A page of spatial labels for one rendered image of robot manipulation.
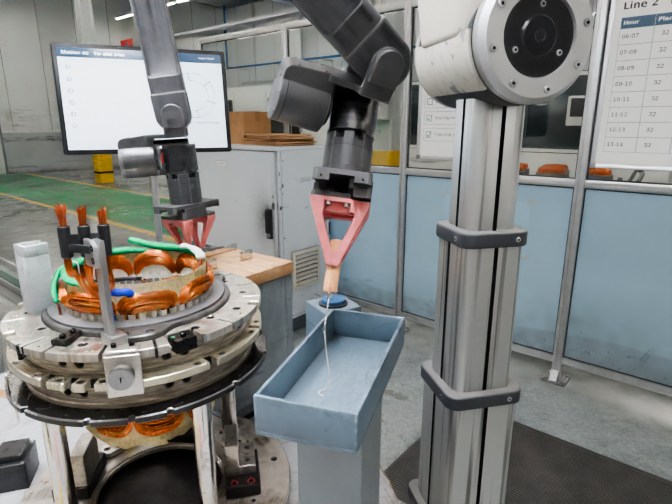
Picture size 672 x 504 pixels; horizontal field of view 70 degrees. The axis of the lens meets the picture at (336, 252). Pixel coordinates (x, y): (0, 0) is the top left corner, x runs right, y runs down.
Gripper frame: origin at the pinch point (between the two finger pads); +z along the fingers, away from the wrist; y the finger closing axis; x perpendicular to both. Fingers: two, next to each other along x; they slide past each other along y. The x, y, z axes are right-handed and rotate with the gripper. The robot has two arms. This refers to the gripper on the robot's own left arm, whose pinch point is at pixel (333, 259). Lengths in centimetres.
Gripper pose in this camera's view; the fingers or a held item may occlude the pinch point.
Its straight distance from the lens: 55.3
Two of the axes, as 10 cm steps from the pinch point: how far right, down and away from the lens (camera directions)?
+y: -0.4, -1.4, -9.9
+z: -1.4, 9.8, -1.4
